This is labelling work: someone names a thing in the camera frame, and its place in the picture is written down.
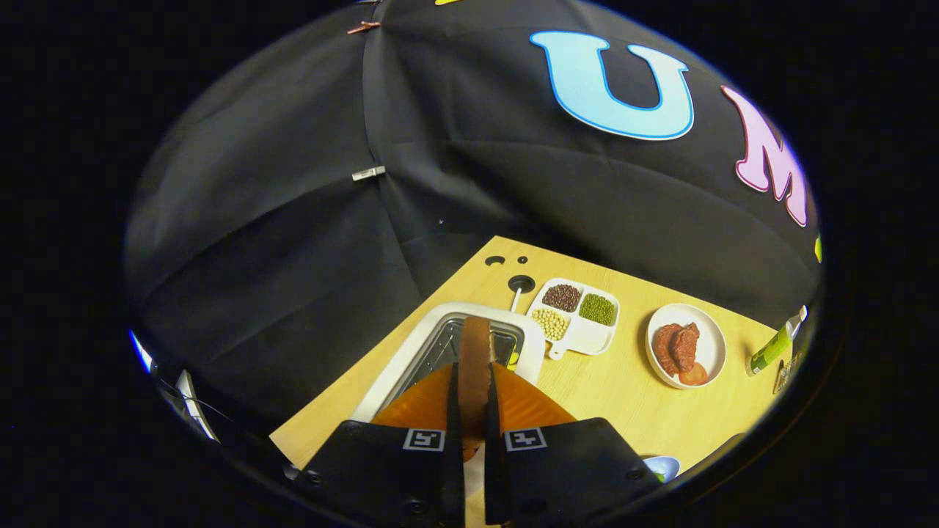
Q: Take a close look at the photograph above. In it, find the brown meat patty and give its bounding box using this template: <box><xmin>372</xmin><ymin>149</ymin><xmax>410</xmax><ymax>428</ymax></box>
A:
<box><xmin>652</xmin><ymin>323</ymin><xmax>709</xmax><ymax>386</ymax></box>

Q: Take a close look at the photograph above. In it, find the blue plate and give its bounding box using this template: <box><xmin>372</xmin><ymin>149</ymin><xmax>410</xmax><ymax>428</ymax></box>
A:
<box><xmin>641</xmin><ymin>455</ymin><xmax>682</xmax><ymax>483</ymax></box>

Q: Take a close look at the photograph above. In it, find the plain bread slice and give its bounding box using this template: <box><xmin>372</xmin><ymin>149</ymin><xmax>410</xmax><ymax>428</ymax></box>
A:
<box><xmin>458</xmin><ymin>317</ymin><xmax>494</xmax><ymax>452</ymax></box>

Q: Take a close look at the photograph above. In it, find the green label water bottle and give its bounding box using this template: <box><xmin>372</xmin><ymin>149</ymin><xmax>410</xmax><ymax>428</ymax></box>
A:
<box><xmin>746</xmin><ymin>306</ymin><xmax>809</xmax><ymax>376</ymax></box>

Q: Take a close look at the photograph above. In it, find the white round plate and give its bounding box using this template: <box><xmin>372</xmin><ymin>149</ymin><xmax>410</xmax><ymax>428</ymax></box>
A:
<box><xmin>646</xmin><ymin>304</ymin><xmax>727</xmax><ymax>389</ymax></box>

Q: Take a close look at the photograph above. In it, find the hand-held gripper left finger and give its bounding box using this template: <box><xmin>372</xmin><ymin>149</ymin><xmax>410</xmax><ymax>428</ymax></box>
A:
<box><xmin>293</xmin><ymin>363</ymin><xmax>467</xmax><ymax>528</ymax></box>

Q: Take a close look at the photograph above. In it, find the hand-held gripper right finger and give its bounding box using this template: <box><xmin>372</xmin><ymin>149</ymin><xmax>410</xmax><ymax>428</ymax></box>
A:
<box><xmin>484</xmin><ymin>363</ymin><xmax>663</xmax><ymax>528</ymax></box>

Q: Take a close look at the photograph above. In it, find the white toaster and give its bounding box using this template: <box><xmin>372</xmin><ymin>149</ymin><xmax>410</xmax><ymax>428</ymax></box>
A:
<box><xmin>351</xmin><ymin>301</ymin><xmax>547</xmax><ymax>423</ymax></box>

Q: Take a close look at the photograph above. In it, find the wire rack with wooden handle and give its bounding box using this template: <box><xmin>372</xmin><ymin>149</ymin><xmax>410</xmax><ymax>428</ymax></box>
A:
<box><xmin>772</xmin><ymin>352</ymin><xmax>804</xmax><ymax>395</ymax></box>

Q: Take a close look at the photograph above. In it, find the black backdrop cloth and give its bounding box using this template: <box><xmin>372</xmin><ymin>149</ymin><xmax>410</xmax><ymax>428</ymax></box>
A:
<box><xmin>125</xmin><ymin>0</ymin><xmax>822</xmax><ymax>470</ymax></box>

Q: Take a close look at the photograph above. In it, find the white divided bean dish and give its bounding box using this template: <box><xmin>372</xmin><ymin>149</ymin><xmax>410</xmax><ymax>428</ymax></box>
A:
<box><xmin>525</xmin><ymin>277</ymin><xmax>621</xmax><ymax>361</ymax></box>

